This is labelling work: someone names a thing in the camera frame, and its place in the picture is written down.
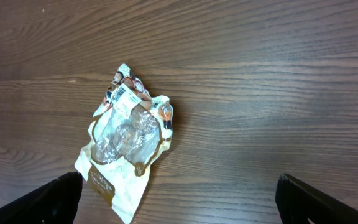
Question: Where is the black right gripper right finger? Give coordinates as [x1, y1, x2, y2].
[275, 174, 358, 224]

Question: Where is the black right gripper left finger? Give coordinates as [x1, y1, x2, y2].
[0, 172, 83, 224]

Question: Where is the beige bread snack bag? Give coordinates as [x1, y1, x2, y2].
[75, 63, 173, 223]

